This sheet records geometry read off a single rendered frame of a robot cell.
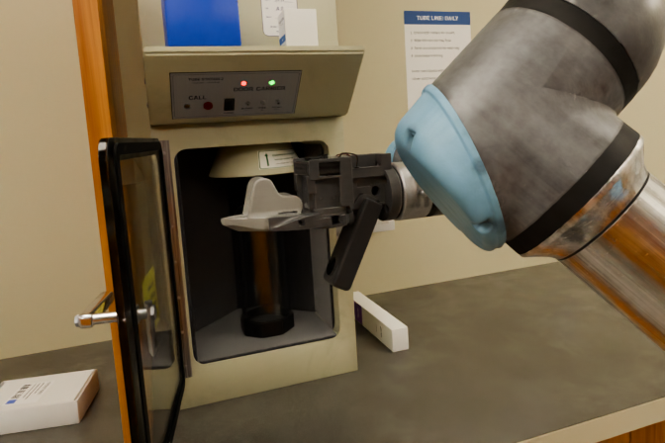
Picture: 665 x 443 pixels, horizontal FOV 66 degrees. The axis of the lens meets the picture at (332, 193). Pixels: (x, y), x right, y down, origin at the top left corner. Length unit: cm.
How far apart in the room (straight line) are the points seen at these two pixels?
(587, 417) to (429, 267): 74
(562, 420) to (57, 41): 121
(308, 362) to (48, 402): 42
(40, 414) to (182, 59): 61
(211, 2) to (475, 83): 49
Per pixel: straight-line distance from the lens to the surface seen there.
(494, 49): 37
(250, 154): 89
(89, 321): 61
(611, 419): 93
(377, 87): 141
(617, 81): 39
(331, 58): 80
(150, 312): 59
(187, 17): 76
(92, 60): 77
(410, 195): 63
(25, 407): 101
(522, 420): 88
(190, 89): 78
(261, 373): 95
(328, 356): 98
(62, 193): 130
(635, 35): 39
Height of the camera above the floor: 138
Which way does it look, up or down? 7 degrees down
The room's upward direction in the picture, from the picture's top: 4 degrees counter-clockwise
